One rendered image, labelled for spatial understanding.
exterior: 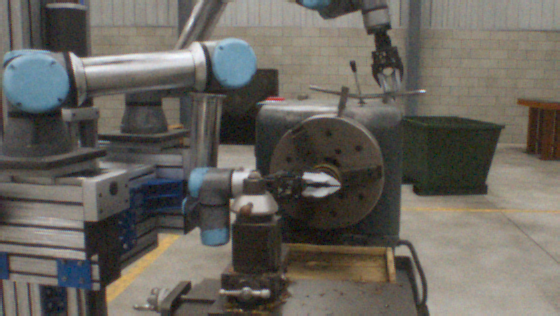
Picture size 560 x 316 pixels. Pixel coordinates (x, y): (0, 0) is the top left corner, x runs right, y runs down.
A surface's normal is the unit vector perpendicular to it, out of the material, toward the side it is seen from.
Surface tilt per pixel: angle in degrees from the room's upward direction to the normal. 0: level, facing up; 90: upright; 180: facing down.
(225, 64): 89
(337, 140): 90
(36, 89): 91
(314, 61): 90
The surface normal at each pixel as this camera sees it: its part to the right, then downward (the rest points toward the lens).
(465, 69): -0.04, 0.14
